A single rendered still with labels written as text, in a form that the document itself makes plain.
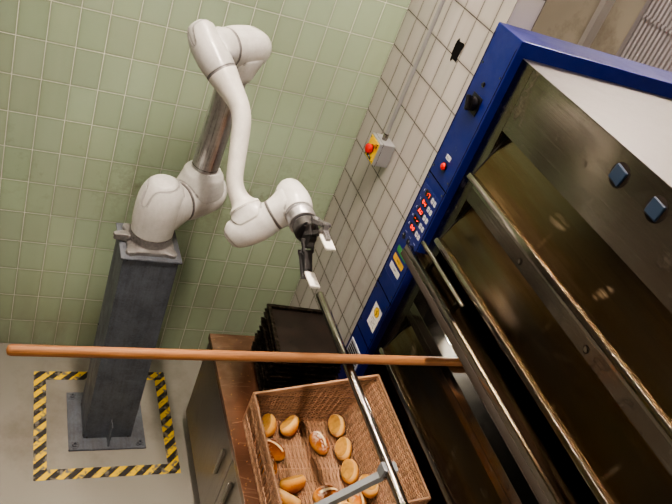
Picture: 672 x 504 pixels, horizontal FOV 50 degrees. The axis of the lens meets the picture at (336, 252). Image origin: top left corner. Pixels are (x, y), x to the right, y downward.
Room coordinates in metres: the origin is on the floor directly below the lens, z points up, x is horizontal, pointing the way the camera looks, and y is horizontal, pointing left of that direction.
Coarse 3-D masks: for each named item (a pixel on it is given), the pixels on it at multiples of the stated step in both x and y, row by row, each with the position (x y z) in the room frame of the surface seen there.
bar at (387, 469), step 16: (320, 304) 1.96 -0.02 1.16; (336, 336) 1.82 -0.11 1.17; (352, 368) 1.70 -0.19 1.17; (352, 384) 1.65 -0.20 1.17; (368, 416) 1.54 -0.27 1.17; (384, 448) 1.44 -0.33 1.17; (384, 464) 1.39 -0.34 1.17; (368, 480) 1.37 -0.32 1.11; (336, 496) 1.33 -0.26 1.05; (400, 496) 1.30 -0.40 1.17
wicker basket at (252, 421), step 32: (320, 384) 2.01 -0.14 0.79; (256, 416) 1.81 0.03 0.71; (288, 416) 1.98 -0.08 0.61; (320, 416) 2.04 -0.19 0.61; (352, 416) 2.05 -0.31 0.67; (384, 416) 1.97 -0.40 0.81; (256, 448) 1.74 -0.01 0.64; (288, 448) 1.85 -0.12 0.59; (352, 448) 1.95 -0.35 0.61; (256, 480) 1.66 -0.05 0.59; (320, 480) 1.77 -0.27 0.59; (384, 480) 1.78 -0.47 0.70; (416, 480) 1.71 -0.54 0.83
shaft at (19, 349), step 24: (216, 360) 1.49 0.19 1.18; (240, 360) 1.53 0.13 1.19; (264, 360) 1.56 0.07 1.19; (288, 360) 1.60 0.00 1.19; (312, 360) 1.64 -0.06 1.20; (336, 360) 1.68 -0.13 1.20; (360, 360) 1.72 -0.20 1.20; (384, 360) 1.77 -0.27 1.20; (408, 360) 1.81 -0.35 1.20; (432, 360) 1.86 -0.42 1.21; (456, 360) 1.91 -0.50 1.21
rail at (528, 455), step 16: (416, 256) 2.05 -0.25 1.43; (432, 288) 1.90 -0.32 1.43; (448, 320) 1.78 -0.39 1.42; (464, 336) 1.73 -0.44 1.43; (464, 352) 1.67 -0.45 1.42; (480, 368) 1.61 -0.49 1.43; (496, 400) 1.51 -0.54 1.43; (512, 432) 1.42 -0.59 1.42; (528, 448) 1.37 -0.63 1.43; (528, 464) 1.34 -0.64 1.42; (544, 480) 1.29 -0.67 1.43
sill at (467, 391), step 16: (416, 304) 2.17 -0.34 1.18; (416, 320) 2.12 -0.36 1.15; (432, 320) 2.11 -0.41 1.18; (432, 336) 2.02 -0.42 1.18; (432, 352) 1.98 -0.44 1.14; (448, 352) 1.97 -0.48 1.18; (448, 368) 1.89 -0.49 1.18; (464, 384) 1.84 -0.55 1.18; (464, 400) 1.78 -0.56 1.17; (480, 400) 1.80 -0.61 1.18; (480, 416) 1.72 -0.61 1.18; (480, 432) 1.67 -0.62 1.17; (496, 432) 1.68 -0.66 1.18; (496, 448) 1.61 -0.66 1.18; (496, 464) 1.57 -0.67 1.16; (512, 464) 1.58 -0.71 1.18; (512, 480) 1.52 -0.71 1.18; (512, 496) 1.48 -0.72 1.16; (528, 496) 1.48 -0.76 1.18
